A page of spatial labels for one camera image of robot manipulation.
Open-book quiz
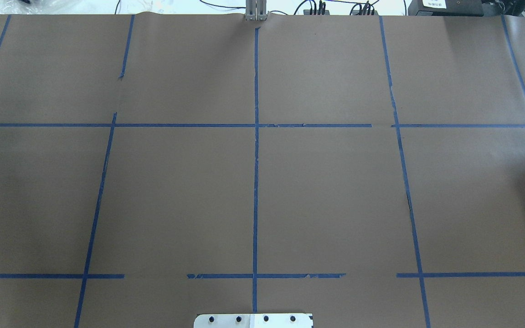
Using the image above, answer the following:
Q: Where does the black electronics box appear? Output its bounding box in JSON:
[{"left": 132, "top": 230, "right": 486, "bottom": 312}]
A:
[{"left": 407, "top": 0, "right": 484, "bottom": 17}]

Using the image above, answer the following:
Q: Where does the brown paper table cover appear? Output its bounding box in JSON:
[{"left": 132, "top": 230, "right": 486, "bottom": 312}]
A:
[{"left": 0, "top": 12, "right": 525, "bottom": 328}]

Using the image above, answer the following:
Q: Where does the aluminium frame post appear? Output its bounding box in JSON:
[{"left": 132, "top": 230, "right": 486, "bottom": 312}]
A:
[{"left": 245, "top": 0, "right": 268, "bottom": 21}]

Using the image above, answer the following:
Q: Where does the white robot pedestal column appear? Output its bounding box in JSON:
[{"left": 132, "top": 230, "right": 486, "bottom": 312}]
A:
[{"left": 193, "top": 313, "right": 314, "bottom": 328}]

